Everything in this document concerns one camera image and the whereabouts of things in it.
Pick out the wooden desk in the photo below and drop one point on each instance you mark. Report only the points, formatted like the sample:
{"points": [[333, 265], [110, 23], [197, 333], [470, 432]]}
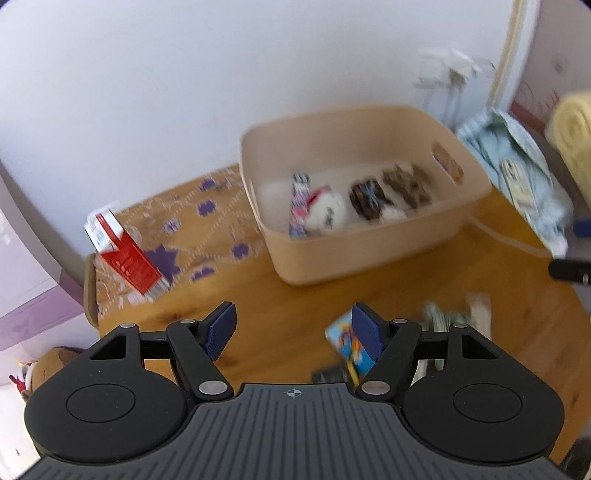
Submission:
{"points": [[277, 323]]}

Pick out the purple white cabinet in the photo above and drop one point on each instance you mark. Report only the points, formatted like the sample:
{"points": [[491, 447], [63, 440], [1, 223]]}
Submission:
{"points": [[25, 295]]}

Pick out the red and white carton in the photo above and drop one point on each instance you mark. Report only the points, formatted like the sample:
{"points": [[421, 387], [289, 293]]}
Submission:
{"points": [[127, 256]]}

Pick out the yellow rolled towel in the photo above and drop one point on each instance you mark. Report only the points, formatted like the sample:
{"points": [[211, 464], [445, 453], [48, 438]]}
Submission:
{"points": [[572, 127]]}

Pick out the beige plastic storage bin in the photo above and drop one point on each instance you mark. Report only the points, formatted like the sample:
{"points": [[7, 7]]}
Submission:
{"points": [[369, 152]]}

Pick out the light blue cloth bag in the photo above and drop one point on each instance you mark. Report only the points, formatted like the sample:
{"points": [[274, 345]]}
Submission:
{"points": [[512, 170]]}

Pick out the colourful blue snack packet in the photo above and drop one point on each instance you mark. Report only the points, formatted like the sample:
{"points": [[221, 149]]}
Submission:
{"points": [[348, 344]]}

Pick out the dark brown snack packet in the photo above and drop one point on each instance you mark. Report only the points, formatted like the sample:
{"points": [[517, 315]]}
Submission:
{"points": [[368, 199]]}

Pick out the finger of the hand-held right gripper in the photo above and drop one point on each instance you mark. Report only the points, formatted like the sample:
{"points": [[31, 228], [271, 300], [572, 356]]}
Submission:
{"points": [[570, 270]]}

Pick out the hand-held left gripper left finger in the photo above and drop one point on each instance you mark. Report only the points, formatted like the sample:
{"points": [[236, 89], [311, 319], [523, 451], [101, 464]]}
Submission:
{"points": [[220, 331]]}

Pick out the white artificial flower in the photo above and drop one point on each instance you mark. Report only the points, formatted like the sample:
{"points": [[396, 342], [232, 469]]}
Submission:
{"points": [[450, 74]]}

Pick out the red white small toy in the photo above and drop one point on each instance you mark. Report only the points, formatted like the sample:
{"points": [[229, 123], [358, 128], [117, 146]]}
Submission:
{"points": [[21, 376]]}

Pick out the brown purple-flowered table mat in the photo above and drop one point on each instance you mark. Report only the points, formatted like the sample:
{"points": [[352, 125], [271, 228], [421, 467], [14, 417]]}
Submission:
{"points": [[207, 221]]}

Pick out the blue pink striped packet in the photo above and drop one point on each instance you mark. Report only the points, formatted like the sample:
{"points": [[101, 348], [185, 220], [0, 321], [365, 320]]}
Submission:
{"points": [[299, 205]]}

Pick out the white red snack packet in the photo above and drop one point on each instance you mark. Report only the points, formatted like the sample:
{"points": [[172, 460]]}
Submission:
{"points": [[325, 210]]}

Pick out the white green crumpled packet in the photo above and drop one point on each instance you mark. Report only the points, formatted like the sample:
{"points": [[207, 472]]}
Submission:
{"points": [[455, 311]]}

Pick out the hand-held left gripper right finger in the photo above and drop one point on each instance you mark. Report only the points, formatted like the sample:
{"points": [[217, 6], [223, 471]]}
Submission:
{"points": [[367, 333]]}

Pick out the olive brown snack packet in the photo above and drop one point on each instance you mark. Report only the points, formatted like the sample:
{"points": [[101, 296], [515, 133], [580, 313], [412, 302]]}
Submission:
{"points": [[408, 184]]}

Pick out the brown stuffed toy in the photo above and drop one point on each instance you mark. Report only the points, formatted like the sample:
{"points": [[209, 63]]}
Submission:
{"points": [[48, 367]]}

